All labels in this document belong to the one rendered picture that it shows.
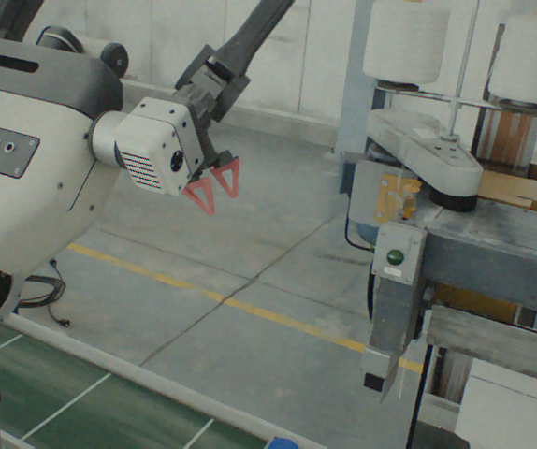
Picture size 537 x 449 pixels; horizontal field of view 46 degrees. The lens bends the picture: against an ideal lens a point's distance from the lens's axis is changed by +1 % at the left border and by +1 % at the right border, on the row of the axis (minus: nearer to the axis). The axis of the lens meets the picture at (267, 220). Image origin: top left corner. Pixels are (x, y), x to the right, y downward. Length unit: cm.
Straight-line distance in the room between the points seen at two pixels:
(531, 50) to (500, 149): 33
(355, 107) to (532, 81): 492
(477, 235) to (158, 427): 127
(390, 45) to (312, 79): 547
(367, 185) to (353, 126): 468
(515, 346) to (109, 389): 135
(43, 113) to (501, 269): 80
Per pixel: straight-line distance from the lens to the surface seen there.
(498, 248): 112
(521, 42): 133
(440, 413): 176
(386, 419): 283
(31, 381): 230
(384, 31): 137
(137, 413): 212
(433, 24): 137
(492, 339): 136
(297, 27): 685
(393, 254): 109
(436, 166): 124
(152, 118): 99
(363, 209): 158
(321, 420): 275
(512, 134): 157
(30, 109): 111
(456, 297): 149
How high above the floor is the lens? 173
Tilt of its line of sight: 22 degrees down
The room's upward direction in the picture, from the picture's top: 6 degrees clockwise
